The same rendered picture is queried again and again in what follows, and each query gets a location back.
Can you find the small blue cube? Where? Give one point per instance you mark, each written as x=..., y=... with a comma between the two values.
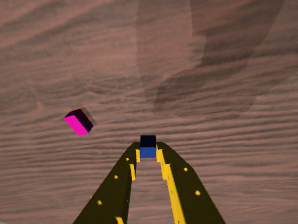
x=148, y=146

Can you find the small magenta block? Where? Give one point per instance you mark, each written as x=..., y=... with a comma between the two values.
x=78, y=122

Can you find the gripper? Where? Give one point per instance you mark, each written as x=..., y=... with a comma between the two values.
x=191, y=203

